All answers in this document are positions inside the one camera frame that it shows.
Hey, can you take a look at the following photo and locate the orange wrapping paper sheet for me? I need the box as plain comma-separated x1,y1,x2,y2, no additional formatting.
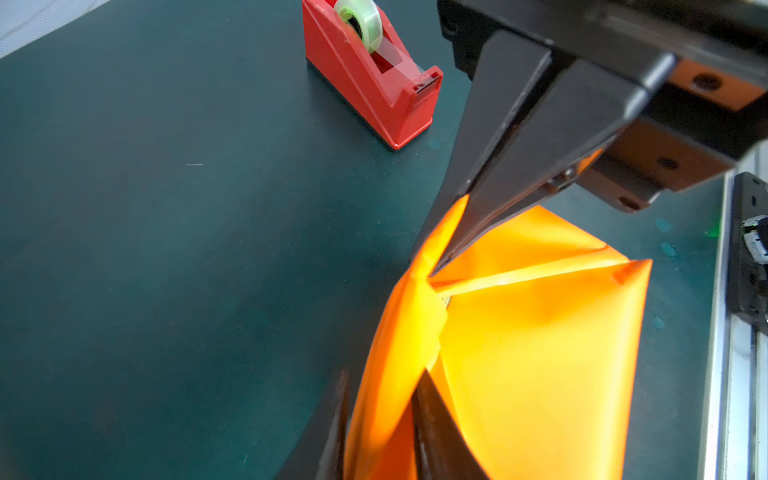
344,198,652,479

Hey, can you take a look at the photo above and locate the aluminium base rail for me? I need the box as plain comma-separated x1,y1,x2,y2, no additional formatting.
697,142,767,479

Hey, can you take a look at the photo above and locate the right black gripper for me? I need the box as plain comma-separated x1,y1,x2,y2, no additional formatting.
434,1,767,272

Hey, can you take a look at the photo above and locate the clear tape roll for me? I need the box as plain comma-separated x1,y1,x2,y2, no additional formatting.
334,0,383,53

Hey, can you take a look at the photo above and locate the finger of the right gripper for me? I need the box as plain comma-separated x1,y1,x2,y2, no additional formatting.
410,30,551,259

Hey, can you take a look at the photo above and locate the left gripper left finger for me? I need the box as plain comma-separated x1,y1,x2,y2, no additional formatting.
274,370,349,479

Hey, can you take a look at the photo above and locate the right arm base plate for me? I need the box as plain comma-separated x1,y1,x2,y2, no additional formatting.
726,172,767,334

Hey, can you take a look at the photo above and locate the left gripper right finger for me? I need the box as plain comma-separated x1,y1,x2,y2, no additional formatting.
411,371,489,480

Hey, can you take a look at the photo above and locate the green table mat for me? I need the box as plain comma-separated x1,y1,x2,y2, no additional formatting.
0,0,727,480

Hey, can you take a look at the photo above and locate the red tape dispenser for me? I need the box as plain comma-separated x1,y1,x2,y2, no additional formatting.
302,0,443,150

